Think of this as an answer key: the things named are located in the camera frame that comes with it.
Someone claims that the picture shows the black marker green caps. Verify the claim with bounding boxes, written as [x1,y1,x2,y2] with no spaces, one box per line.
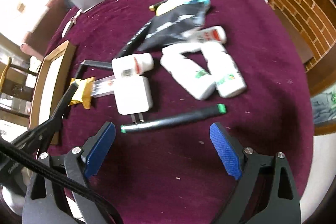
[120,103,227,134]

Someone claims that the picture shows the white bottle red cap label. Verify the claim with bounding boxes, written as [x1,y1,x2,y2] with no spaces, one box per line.
[186,26,227,44]

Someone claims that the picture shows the white tube green print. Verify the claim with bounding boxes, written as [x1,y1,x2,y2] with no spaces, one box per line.
[160,43,216,101]
[201,41,247,98]

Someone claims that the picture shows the wooden chair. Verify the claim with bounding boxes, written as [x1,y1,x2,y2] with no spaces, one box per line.
[1,57,38,119]

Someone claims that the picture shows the white power adapter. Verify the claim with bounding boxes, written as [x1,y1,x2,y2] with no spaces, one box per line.
[113,76,153,123]

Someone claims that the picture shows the brown armchair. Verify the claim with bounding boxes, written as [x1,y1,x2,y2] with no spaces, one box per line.
[20,0,69,61]

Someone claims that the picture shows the black pen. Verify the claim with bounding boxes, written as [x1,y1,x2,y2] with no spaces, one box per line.
[115,20,151,58]

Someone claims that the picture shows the black grey plastic pouch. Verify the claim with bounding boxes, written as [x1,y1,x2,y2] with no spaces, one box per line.
[137,0,211,52]

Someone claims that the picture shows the wooden panel cabinet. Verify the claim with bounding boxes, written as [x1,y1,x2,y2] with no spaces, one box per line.
[271,0,335,96]

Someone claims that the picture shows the black braided cable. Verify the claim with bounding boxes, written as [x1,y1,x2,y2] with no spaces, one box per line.
[0,138,124,224]

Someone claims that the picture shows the white keychain tag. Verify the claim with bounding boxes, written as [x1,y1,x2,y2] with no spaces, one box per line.
[62,9,83,38]

